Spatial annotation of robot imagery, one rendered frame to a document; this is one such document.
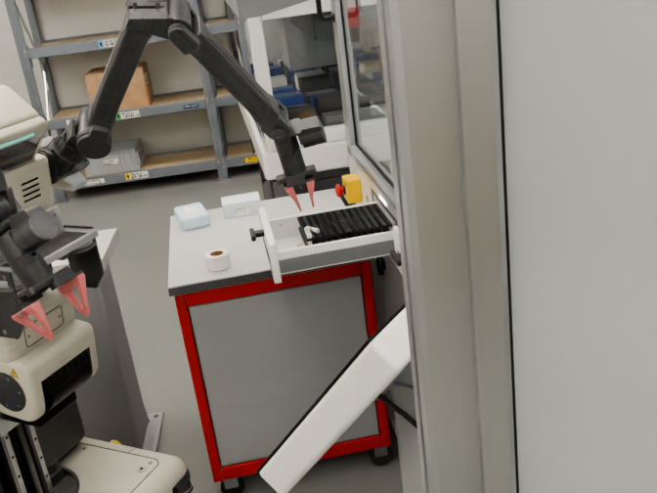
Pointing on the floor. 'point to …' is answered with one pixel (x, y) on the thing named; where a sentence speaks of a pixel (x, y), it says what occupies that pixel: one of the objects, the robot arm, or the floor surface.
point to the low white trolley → (268, 339)
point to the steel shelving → (152, 167)
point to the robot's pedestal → (111, 367)
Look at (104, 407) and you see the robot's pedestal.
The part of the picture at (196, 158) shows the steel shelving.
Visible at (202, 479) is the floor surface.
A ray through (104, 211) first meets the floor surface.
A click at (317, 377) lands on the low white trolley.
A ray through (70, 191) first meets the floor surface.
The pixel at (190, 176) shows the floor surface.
